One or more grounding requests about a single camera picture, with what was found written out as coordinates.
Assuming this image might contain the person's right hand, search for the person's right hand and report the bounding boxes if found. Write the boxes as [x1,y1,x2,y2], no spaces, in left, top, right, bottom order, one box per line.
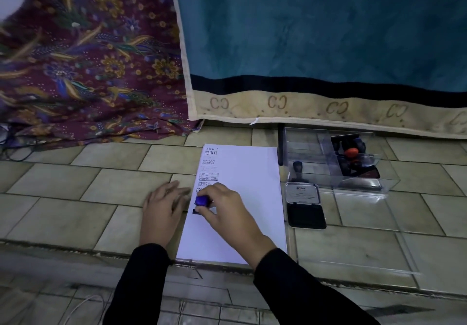
[195,182,278,268]

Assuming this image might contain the person's left hand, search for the person's left hand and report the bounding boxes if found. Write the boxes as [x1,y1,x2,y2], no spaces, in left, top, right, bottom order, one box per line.
[140,180,192,250]

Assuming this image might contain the blue rubber stamp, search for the blue rubber stamp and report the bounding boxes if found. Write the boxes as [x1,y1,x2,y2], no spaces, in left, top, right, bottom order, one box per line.
[192,194,216,215]

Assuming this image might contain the white paper sheet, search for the white paper sheet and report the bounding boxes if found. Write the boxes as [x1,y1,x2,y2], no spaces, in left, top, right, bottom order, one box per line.
[176,144,288,265]

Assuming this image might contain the person's left forearm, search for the person's left forearm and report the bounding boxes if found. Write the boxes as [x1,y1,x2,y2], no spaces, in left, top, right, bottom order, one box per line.
[103,243,172,325]

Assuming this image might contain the person's right forearm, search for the person's right forearm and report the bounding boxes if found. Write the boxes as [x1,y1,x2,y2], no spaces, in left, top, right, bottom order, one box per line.
[253,248,382,325]

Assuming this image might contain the open black ink pad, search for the open black ink pad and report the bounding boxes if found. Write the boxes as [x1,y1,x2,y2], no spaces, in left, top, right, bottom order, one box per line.
[285,183,327,230]

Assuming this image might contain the clear plastic box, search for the clear plastic box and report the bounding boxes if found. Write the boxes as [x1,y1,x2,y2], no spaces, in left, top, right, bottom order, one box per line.
[283,127,401,198]

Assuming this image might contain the large black stamp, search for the large black stamp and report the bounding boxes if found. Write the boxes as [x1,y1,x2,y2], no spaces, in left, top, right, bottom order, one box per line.
[330,133,382,191]

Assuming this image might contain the clear plastic lid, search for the clear plastic lid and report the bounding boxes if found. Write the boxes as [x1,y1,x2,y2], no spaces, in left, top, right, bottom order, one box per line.
[287,189,422,277]

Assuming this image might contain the maroon floral cloth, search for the maroon floral cloth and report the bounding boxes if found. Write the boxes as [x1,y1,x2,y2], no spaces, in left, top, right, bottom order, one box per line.
[0,0,204,150]

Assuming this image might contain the teal blanket with beige border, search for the teal blanket with beige border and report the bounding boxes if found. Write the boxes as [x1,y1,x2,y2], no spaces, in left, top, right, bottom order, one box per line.
[168,0,467,140]

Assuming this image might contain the white cable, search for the white cable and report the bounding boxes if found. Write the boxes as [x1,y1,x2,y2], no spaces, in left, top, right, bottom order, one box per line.
[67,293,111,325]

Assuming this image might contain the black cable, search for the black cable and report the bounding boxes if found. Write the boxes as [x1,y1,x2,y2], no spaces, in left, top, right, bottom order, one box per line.
[0,123,41,163]

